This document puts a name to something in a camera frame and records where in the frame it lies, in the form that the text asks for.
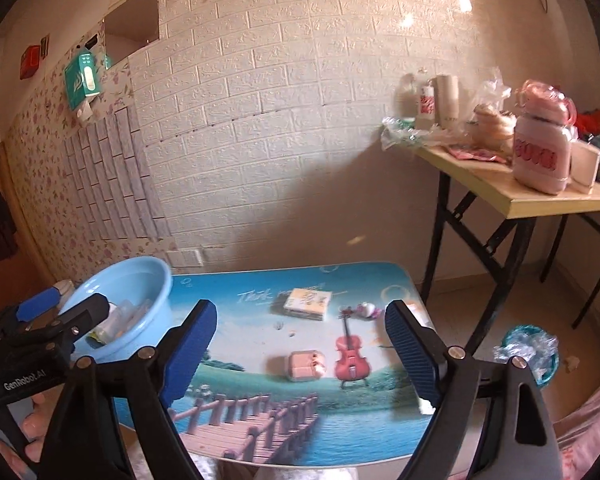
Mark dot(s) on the yellow white flat box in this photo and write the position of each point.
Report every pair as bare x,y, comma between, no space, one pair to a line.
307,300

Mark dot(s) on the teal bin with plastic bag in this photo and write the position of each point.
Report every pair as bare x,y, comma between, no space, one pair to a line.
525,347

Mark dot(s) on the wooden folding table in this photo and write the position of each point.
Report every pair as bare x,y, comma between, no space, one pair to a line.
555,202

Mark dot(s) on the clear toothpick box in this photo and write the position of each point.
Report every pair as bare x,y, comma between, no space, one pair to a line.
144,310

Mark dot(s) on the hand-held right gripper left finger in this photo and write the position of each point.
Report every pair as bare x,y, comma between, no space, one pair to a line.
190,350

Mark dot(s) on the pink flat packet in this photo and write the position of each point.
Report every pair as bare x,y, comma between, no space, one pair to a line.
475,154

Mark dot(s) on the person's left hand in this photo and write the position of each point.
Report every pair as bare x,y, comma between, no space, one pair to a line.
36,427

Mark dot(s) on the small pink case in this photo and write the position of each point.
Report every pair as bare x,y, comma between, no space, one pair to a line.
302,366

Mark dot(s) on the pink blanket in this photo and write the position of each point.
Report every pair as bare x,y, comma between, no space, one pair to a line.
590,435

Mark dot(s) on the green white plastic bag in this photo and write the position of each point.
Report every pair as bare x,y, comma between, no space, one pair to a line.
405,135

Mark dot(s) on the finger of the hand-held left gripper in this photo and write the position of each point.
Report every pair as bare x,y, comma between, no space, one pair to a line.
37,305
82,317

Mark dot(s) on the scenery printed lap table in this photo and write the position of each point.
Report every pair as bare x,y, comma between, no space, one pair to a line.
260,360

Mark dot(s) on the light blue plastic basin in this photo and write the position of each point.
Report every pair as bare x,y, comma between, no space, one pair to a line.
150,285

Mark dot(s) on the green tissue pack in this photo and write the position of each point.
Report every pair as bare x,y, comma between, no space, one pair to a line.
82,80

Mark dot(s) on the small pink white trinket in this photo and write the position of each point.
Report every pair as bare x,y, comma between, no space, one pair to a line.
366,310

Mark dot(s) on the pink lettered bag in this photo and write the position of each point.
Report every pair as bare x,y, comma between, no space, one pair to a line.
535,160

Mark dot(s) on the red wall box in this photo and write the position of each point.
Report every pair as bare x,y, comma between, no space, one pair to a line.
30,62

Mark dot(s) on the white bottle with red label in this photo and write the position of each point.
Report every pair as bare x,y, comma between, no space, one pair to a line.
425,105

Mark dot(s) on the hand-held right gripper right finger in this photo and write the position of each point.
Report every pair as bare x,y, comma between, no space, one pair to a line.
412,355

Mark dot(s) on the clear plastic bag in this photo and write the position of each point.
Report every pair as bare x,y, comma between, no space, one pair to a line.
492,90

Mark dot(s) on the white cardboard box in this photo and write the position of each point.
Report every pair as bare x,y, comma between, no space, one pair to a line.
585,167

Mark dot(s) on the bag of round breads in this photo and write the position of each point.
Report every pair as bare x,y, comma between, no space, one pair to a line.
492,125

